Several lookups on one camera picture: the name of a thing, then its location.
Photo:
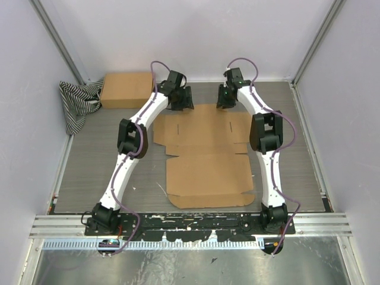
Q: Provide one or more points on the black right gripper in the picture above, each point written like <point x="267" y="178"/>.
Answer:
<point x="221" y="100"/>

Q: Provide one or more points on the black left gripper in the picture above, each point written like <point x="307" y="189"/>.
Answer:
<point x="187" y="101"/>

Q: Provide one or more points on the brown cardboard box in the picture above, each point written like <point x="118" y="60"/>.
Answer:
<point x="126" y="90"/>
<point x="208" y="165"/>

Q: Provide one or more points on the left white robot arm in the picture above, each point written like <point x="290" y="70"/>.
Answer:
<point x="132" y="144"/>

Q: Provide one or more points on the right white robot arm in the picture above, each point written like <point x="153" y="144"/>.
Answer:
<point x="265" y="138"/>

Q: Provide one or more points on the closed brown cardboard box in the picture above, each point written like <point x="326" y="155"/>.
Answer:
<point x="126" y="90"/>

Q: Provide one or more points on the black white striped cloth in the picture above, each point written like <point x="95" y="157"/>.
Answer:
<point x="79" y="101"/>

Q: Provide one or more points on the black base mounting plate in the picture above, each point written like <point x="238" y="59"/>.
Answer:
<point x="189" y="227"/>

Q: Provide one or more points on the aluminium frame rail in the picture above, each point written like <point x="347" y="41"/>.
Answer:
<point x="306" y="224"/>

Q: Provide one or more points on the slotted cable duct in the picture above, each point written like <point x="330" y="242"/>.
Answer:
<point x="113" y="244"/>

